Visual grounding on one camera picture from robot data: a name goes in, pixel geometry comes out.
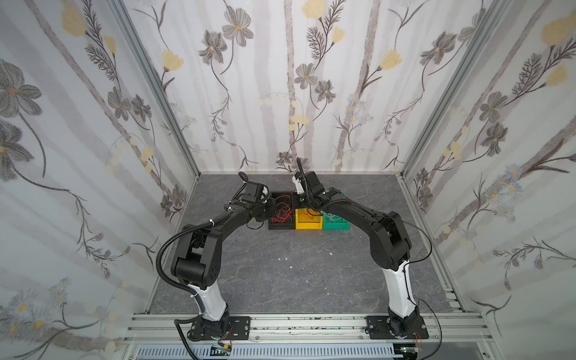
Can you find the black storage bin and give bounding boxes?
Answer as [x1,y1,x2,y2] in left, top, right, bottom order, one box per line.
[268,191,296,230]

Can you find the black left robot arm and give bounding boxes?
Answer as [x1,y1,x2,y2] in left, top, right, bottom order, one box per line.
[154,172,276,359]

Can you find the green storage bin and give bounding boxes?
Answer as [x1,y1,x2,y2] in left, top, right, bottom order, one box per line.
[320,188,350,230]

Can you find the yellow storage bin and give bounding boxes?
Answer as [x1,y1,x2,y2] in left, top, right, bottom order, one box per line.
[295,208,323,230]

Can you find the white slotted cable duct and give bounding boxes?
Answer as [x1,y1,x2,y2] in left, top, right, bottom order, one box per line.
[134,343,401,360]

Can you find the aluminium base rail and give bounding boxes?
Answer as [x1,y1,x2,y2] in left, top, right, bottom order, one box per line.
[122,312,494,345]

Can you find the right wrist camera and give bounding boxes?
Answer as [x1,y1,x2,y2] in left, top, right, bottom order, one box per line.
[291,175,305,195]

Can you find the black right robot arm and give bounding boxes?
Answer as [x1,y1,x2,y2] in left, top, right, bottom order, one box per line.
[292,157,426,339]

